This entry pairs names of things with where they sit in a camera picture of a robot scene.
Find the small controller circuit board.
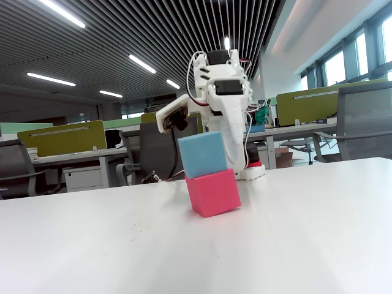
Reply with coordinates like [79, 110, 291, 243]
[141, 171, 163, 184]

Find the grey mesh office chair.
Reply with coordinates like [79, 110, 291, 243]
[280, 136, 316, 160]
[0, 139, 62, 200]
[312, 81, 392, 163]
[116, 116, 206, 186]

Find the white office desk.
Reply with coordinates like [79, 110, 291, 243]
[30, 146, 129, 189]
[244, 122, 337, 169]

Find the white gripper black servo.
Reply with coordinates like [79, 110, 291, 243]
[206, 77, 249, 170]

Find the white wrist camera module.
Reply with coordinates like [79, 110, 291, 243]
[155, 94, 209, 135]

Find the brown cardboard box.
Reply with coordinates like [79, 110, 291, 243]
[274, 146, 295, 168]

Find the olive green desk divider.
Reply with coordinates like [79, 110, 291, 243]
[276, 78, 389, 127]
[17, 119, 107, 157]

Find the white robot base red clamp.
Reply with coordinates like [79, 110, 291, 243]
[234, 143, 266, 181]

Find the blue foam cube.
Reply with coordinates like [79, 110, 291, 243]
[177, 131, 229, 179]

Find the red foam cube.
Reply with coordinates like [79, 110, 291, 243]
[184, 167, 242, 218]

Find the black camera cable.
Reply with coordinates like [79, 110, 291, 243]
[168, 128, 181, 182]

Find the white drawer cabinet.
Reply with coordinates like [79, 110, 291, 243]
[62, 167, 104, 193]

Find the white servo cable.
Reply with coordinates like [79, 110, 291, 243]
[186, 54, 200, 102]

